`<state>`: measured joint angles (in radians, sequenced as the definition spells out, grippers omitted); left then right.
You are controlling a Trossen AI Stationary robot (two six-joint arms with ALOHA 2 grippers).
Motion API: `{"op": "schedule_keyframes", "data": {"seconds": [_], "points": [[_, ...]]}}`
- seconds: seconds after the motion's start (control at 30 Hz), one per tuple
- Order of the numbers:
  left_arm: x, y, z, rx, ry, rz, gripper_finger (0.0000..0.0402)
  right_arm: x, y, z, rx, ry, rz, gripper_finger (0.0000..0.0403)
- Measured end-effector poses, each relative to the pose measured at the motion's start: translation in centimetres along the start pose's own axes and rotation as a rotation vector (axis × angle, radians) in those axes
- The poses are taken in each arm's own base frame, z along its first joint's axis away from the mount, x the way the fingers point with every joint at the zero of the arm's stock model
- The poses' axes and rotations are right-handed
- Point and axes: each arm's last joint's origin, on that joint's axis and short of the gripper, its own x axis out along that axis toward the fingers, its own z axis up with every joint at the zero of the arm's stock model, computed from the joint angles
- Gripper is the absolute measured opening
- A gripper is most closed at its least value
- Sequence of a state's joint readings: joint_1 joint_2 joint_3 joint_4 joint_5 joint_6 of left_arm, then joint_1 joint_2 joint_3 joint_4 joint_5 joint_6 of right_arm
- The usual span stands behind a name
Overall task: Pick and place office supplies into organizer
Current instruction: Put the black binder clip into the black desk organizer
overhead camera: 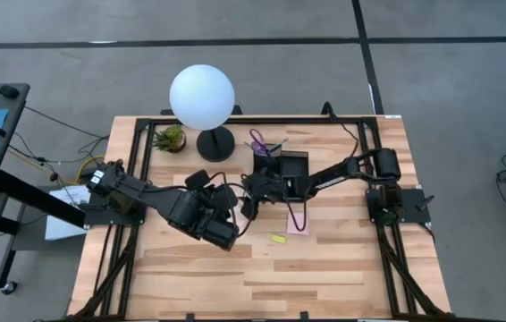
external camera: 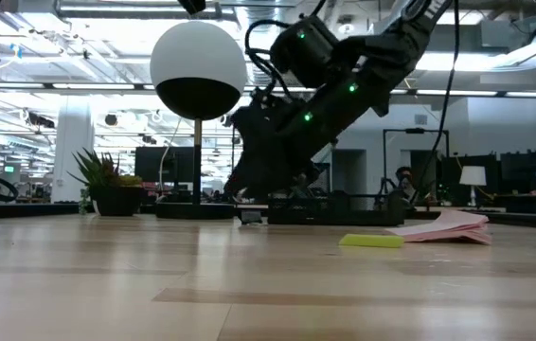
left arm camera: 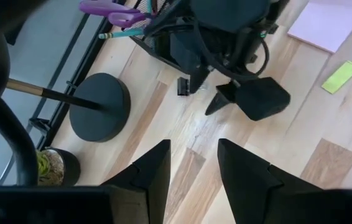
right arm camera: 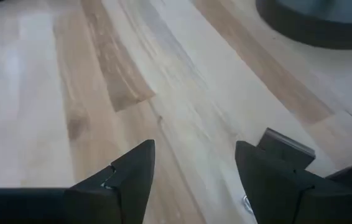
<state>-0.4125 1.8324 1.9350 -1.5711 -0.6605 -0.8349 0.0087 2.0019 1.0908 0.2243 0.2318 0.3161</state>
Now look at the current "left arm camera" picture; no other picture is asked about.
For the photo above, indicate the white globe table lamp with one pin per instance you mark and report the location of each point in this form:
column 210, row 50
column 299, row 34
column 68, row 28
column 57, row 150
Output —
column 99, row 107

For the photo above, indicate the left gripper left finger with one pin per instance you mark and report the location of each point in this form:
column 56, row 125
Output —
column 141, row 186

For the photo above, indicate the black mesh desk organizer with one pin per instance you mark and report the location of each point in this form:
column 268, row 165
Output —
column 154, row 49

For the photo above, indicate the small yellow sticky notes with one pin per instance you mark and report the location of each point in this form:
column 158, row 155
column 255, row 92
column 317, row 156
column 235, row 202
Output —
column 340, row 77

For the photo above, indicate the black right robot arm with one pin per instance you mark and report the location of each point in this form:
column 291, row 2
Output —
column 229, row 14

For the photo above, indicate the black binder clip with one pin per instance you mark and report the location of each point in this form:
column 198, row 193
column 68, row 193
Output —
column 183, row 87

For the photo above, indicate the small potted green plant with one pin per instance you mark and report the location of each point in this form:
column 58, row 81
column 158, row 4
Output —
column 70, row 168

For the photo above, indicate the pink sticky note pad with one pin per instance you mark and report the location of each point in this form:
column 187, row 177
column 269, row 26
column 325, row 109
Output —
column 325, row 25

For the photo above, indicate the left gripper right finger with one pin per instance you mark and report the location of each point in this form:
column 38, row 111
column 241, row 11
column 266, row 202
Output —
column 250, row 186

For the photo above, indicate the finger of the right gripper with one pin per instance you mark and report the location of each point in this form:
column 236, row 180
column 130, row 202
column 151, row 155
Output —
column 199, row 79
column 224, row 98

